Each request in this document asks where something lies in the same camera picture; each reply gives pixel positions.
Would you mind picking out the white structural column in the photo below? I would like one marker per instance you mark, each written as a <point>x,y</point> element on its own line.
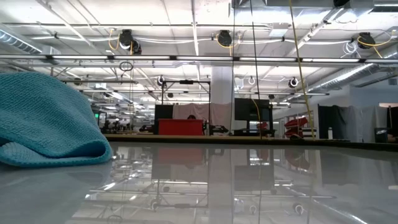
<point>222,87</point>

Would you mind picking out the red cabinet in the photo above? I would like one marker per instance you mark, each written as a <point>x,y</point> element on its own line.
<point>180,127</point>

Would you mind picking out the grey curtain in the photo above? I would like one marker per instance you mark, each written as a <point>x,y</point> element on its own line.
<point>363,123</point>

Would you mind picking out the person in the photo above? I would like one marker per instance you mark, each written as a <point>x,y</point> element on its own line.
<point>191,117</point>

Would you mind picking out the white bottle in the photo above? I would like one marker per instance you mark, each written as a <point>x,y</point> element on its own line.
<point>330,133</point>

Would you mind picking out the large silver air duct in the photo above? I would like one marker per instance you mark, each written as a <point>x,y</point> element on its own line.
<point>348,74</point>

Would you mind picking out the long LED light bar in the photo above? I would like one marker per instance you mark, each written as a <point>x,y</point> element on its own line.
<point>199,58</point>

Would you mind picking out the black monitor on stand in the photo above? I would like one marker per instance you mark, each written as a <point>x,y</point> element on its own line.
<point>248,109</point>

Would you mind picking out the dark curtain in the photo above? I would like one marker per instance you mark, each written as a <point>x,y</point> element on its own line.
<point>331,123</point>

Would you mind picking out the black aluminium rig frame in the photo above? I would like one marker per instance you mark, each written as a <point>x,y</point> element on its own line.
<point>186,82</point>

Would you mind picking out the pale curtain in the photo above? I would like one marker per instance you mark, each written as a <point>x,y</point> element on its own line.
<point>192,111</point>

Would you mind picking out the blue microfibre towel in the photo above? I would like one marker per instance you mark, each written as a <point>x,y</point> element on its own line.
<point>46,118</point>

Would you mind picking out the small silver air duct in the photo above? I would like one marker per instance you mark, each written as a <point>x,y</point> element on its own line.
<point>18,42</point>

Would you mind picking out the black panel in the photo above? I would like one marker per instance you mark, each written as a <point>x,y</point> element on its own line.
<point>163,116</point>

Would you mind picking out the red storage bins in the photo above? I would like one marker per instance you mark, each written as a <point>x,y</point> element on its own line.
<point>295,124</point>

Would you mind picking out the black bin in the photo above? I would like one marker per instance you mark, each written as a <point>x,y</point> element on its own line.
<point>381,135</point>

